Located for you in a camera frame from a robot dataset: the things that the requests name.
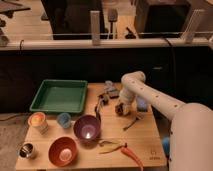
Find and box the red bowl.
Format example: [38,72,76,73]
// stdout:
[48,137,77,167]

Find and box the blue round device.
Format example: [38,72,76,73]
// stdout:
[162,137,170,156]

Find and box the blue sponge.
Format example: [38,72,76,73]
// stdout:
[136,97,148,112]

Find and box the metal fork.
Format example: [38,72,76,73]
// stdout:
[123,116,143,131]

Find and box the white horizontal rail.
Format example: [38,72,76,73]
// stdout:
[0,38,213,51]

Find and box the orange cup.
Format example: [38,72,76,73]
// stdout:
[28,112,48,134]

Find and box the dark purple grape bunch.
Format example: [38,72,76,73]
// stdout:
[115,103,124,116]

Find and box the yellow banana peel toy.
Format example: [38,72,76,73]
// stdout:
[98,140,124,154]

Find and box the orange carrot toy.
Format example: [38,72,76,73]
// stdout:
[121,146,144,171]

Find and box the silver metal cup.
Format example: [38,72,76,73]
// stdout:
[19,143,37,159]

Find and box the green plastic tray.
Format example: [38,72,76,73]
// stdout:
[30,79,88,115]

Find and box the small blue cup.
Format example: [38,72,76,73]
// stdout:
[57,113,71,129]

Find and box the black handled utensil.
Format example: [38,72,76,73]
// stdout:
[95,93,109,120]

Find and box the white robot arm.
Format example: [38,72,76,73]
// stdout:
[119,71,213,171]

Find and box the purple bowl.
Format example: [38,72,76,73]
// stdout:
[73,115,101,142]

